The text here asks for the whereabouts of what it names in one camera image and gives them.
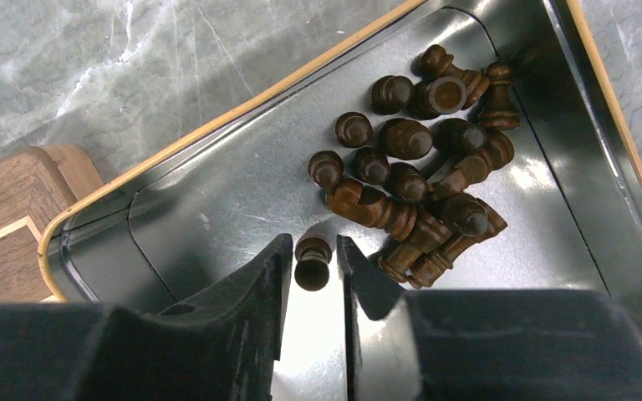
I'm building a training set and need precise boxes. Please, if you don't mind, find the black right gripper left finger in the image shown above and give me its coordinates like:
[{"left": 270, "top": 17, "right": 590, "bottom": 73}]
[{"left": 0, "top": 234, "right": 293, "bottom": 400}]

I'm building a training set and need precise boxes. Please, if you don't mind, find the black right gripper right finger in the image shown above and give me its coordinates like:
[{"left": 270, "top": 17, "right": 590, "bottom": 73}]
[{"left": 336, "top": 236, "right": 642, "bottom": 400}]

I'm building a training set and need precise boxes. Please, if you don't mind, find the dark pawn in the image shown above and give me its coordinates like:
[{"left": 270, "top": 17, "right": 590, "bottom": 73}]
[
  {"left": 307, "top": 150, "right": 344, "bottom": 190},
  {"left": 294, "top": 235, "right": 333, "bottom": 292},
  {"left": 380, "top": 118, "right": 433, "bottom": 160},
  {"left": 334, "top": 111, "right": 373, "bottom": 148},
  {"left": 386, "top": 163, "right": 429, "bottom": 203},
  {"left": 370, "top": 75, "right": 415, "bottom": 114},
  {"left": 351, "top": 147, "right": 390, "bottom": 185}
]

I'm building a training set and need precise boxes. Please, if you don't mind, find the dark chess piece in tin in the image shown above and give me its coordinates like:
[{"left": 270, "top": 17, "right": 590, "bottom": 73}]
[{"left": 434, "top": 118, "right": 487, "bottom": 154}]

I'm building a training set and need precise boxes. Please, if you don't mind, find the dark chess piece upright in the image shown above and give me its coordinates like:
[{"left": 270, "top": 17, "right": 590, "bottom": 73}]
[{"left": 478, "top": 61, "right": 520, "bottom": 131}]

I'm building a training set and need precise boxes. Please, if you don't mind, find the wooden chess board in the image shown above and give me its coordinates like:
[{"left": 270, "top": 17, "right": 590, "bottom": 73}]
[{"left": 0, "top": 145, "right": 104, "bottom": 302}]

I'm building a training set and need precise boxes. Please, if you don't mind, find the dark pawn in tin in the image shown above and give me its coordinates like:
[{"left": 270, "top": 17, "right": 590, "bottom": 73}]
[
  {"left": 307, "top": 150, "right": 344, "bottom": 190},
  {"left": 386, "top": 163, "right": 429, "bottom": 203},
  {"left": 380, "top": 118, "right": 433, "bottom": 160},
  {"left": 334, "top": 111, "right": 373, "bottom": 148},
  {"left": 370, "top": 75, "right": 415, "bottom": 114},
  {"left": 351, "top": 147, "right": 390, "bottom": 185}
]

